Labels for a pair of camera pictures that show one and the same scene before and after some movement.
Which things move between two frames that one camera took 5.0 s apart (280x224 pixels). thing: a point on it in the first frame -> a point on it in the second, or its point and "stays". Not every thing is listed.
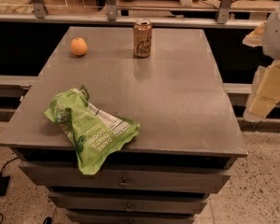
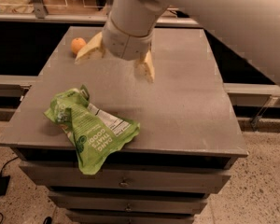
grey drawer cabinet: [189, 136] stays
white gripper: [277, 35] -> [125, 44]
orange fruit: [78, 46] stays
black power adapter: [0, 186] stays
